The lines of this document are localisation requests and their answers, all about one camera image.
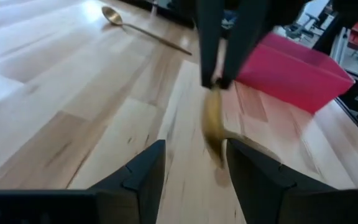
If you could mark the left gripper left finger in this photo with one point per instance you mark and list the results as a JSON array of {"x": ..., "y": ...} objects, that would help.
[{"x": 120, "y": 202}]

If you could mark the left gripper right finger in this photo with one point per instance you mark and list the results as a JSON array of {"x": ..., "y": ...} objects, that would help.
[{"x": 275, "y": 199}]

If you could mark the pink plastic bin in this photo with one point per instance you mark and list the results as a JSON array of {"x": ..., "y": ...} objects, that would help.
[{"x": 291, "y": 77}]

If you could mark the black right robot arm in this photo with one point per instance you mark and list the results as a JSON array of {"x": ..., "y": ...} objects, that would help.
[{"x": 353, "y": 7}]

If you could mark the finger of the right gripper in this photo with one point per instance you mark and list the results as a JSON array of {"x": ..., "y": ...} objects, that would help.
[
  {"x": 250, "y": 31},
  {"x": 208, "y": 37}
]

